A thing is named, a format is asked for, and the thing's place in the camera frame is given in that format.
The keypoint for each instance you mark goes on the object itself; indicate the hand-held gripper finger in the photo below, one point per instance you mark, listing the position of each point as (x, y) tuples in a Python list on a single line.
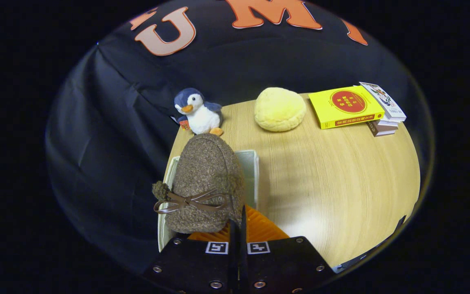
[(243, 257), (233, 257)]

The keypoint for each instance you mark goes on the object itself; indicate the cream fabric storage box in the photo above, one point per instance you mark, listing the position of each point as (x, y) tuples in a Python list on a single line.
[(249, 171)]

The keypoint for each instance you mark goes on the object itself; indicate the brown fuzzy shoe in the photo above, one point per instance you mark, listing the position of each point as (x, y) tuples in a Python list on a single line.
[(206, 175)]

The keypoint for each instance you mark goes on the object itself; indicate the penguin plush toy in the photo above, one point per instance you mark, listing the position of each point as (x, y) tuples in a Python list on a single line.
[(202, 116)]

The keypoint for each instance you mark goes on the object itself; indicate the yellow round bread plush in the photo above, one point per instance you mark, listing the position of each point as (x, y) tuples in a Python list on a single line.
[(280, 110)]

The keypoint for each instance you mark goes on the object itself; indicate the yellow book with red circle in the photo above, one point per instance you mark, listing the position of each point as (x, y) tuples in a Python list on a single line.
[(345, 106)]

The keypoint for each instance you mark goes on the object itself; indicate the brown book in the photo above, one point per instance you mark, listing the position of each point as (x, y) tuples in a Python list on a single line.
[(382, 130)]

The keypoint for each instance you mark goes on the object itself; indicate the illustrated white book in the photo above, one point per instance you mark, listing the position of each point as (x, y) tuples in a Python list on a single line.
[(384, 100)]

